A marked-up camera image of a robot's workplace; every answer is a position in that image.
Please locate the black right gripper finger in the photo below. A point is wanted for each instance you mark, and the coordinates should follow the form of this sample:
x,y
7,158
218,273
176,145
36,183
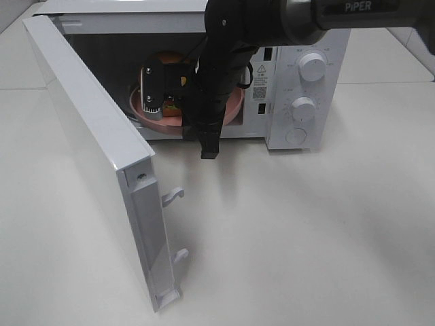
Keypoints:
x,y
152,87

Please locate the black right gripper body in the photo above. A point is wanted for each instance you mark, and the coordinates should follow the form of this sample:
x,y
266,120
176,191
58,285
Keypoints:
x,y
202,90

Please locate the burger with sesame-free bun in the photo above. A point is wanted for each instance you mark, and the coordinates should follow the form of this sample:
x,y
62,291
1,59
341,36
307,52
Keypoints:
x,y
170,109

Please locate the white microwave door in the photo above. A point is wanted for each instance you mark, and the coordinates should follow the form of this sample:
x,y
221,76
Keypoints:
x,y
114,160

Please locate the white timer knob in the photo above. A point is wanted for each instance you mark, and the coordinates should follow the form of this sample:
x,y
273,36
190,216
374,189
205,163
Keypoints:
x,y
303,109

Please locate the round white door button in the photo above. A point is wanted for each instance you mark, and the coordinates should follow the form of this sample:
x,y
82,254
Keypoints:
x,y
296,136

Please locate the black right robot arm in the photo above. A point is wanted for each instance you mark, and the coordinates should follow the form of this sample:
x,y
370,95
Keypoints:
x,y
303,23

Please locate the white warning label sticker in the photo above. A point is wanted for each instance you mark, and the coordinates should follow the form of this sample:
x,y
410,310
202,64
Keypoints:
x,y
259,87

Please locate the upper white power knob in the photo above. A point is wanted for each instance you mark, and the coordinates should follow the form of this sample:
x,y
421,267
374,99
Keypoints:
x,y
312,66

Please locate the white microwave oven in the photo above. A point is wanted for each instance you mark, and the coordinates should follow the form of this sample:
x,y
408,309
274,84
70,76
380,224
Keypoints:
x,y
113,39

